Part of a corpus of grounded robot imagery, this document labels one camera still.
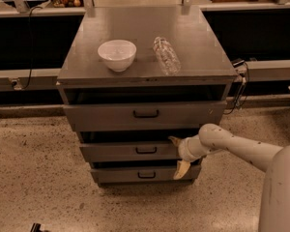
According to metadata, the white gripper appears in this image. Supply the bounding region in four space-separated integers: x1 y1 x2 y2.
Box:
168 136 200 180

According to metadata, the grey drawer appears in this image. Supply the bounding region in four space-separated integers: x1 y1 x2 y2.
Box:
90 163 202 185
80 141 179 162
64 101 226 131

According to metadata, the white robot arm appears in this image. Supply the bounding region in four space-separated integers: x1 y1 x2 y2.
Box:
170 124 290 232

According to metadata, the grey top drawer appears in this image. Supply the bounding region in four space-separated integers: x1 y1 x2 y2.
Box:
64 101 226 131

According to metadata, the grey bottom drawer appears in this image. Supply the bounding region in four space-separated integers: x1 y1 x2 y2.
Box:
90 163 202 185

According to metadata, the grey drawer cabinet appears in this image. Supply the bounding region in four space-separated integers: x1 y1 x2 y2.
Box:
56 5 239 189

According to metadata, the clear plastic bottle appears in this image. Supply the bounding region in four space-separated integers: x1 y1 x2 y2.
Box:
153 37 181 75

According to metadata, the white bowl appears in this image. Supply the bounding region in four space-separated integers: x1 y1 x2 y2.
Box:
98 40 136 72

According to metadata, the black object on floor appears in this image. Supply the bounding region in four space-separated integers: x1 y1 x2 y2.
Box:
30 223 45 232

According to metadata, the black cables right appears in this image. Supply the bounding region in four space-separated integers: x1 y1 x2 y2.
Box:
223 58 251 116

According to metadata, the grey metal rail frame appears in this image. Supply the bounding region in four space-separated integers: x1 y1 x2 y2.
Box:
0 0 290 94

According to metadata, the black cable left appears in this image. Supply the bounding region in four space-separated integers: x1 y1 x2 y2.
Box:
11 5 44 91

